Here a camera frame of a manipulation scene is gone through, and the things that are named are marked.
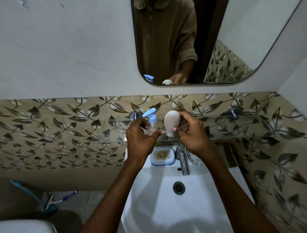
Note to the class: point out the glass wall shelf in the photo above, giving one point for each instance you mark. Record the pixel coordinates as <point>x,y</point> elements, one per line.
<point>230,127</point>

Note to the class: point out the chrome faucet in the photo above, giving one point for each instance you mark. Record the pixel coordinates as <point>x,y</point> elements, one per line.
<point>183,160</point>

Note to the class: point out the person's left forearm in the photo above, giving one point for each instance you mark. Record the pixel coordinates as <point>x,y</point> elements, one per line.
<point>115,199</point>

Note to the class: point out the white squeeze tube bottle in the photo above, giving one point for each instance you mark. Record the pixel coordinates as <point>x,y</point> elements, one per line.
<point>171,121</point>

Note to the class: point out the wall mirror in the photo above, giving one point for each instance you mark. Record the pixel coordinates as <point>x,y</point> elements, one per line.
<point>239,28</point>

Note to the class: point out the white ceramic sink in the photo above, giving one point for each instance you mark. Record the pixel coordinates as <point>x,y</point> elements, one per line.
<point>163,206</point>

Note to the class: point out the metal sink drain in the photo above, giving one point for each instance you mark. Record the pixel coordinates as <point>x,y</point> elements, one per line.
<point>179,187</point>

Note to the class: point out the white patterned soap bar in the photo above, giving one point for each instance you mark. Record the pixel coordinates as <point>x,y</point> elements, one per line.
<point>163,154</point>

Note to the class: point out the chrome shelf bracket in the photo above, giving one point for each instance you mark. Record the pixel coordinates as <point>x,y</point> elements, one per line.
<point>236,112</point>
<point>134,115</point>

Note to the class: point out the person's right hand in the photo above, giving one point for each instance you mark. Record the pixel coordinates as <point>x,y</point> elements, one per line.
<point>194,136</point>

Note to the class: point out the clear bottle with blue pump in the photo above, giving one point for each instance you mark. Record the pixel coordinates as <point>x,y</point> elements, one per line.
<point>152,120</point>

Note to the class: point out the blue and white soap dish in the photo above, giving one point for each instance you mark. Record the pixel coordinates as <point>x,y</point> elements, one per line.
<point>153,162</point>

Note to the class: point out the person's left hand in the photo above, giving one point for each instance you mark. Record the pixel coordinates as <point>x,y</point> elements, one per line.
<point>139,141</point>

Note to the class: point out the person's right thumb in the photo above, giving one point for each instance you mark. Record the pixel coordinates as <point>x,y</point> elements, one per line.
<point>178,130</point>

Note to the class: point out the person's left thumb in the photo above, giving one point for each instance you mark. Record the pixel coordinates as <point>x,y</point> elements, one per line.
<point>159,133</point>

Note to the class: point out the person's right forearm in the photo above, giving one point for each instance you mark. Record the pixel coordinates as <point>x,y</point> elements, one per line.
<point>235,196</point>

